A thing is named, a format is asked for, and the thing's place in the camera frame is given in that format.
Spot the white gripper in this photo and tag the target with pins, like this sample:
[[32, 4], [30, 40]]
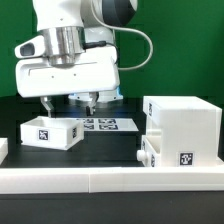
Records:
[[94, 70]]

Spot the white drawer tray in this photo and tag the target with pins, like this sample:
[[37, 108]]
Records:
[[151, 153], [53, 133]]

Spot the white drawer cabinet box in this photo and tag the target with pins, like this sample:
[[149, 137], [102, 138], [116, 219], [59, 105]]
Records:
[[189, 128]]

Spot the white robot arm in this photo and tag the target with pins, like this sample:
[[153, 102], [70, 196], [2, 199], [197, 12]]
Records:
[[75, 52]]

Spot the marker tag sheet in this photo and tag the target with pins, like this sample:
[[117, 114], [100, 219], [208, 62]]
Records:
[[109, 124]]

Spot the white left border block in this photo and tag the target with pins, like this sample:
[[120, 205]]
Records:
[[3, 149]]

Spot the white front border rail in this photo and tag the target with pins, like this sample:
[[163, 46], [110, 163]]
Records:
[[121, 179]]

